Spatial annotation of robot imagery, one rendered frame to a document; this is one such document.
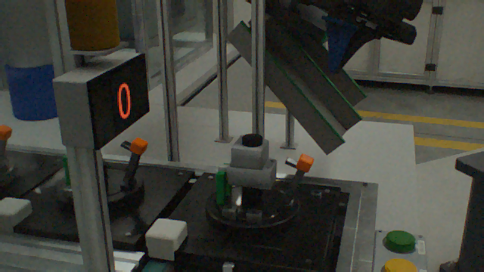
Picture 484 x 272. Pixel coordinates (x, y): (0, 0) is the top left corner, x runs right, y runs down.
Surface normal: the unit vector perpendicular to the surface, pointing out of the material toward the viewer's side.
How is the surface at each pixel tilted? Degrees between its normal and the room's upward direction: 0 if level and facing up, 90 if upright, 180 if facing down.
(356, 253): 0
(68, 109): 90
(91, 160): 90
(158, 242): 90
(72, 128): 90
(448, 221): 0
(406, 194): 0
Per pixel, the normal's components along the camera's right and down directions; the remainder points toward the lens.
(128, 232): -0.01, -0.93
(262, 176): -0.26, 0.36
